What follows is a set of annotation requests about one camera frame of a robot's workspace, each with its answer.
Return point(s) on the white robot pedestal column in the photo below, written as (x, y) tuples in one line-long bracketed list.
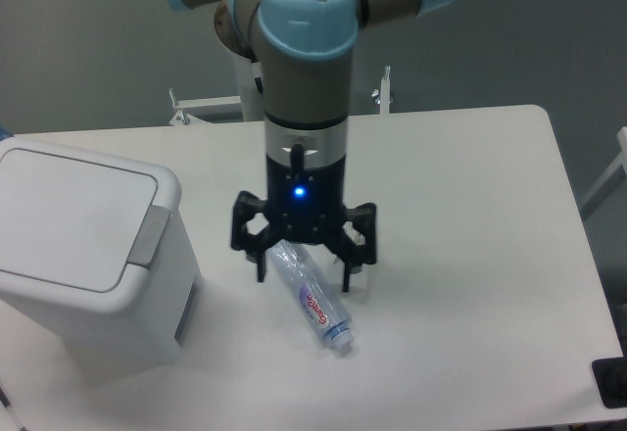
[(248, 70)]

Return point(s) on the white right mounting bracket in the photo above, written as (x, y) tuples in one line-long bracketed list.
[(382, 97)]

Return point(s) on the white left mounting bracket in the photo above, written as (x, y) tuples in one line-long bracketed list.
[(206, 110)]

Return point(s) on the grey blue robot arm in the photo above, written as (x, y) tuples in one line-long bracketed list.
[(305, 48)]

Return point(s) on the crumpled white paper cup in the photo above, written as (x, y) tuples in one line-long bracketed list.
[(359, 277)]

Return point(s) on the white frame at right edge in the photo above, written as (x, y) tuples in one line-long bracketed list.
[(607, 182)]

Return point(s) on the clear plastic water bottle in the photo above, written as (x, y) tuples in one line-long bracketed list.
[(319, 302)]

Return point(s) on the white push-button trash can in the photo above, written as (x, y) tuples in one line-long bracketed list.
[(94, 248)]

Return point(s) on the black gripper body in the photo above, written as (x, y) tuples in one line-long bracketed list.
[(306, 207)]

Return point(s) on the white mounting bracket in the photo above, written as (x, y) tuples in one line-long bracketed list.
[(382, 97), (206, 110)]

